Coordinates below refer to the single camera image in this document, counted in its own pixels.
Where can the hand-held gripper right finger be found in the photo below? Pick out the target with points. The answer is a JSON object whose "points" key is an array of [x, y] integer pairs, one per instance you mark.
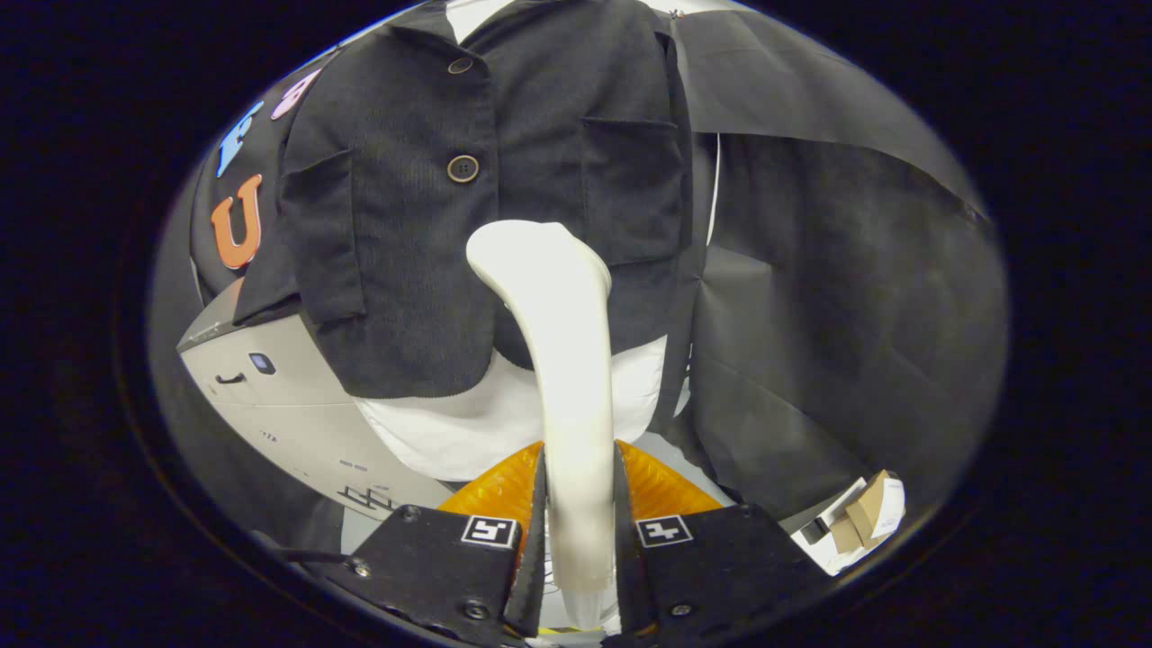
{"points": [[628, 576]]}

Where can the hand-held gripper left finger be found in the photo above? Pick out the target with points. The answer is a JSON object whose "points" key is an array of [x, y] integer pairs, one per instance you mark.
{"points": [[533, 576]]}

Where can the white garment steamer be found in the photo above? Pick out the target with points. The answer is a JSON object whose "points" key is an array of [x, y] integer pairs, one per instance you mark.
{"points": [[576, 405]]}

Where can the black jacket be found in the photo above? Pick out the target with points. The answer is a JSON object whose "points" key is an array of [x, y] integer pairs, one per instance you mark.
{"points": [[405, 270]]}

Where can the white mannequin torso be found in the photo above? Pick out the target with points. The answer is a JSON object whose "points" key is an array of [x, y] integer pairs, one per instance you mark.
{"points": [[468, 432]]}

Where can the small cardboard box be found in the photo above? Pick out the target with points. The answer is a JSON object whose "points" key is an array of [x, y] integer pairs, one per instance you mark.
{"points": [[864, 517]]}

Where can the grey cabinet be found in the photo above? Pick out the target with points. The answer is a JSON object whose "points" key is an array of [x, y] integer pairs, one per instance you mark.
{"points": [[297, 423]]}

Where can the black backdrop cloth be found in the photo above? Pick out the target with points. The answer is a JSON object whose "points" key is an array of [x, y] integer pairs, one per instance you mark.
{"points": [[855, 315]]}

